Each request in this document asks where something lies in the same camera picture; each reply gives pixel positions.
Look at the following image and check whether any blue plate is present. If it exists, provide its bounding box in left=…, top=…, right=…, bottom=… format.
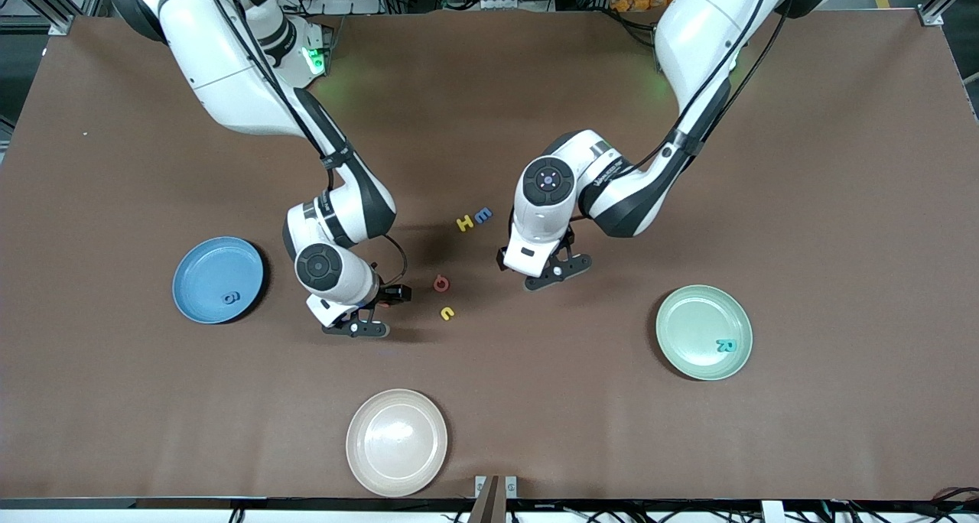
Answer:
left=171, top=236, right=265, bottom=325

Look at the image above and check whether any pale green plate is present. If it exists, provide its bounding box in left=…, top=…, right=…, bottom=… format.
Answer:
left=655, top=284, right=754, bottom=382

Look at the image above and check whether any pale beige plate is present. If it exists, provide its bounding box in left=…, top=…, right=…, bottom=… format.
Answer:
left=346, top=388, right=449, bottom=498

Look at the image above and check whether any aluminium frame profile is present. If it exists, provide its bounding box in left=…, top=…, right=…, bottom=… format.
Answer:
left=0, top=0, right=77, bottom=36
left=918, top=0, right=979, bottom=28

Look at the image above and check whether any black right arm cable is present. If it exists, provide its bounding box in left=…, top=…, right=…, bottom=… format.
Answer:
left=381, top=234, right=409, bottom=287

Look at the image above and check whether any metal table edge bracket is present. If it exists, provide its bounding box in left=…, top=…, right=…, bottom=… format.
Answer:
left=468, top=475, right=519, bottom=523

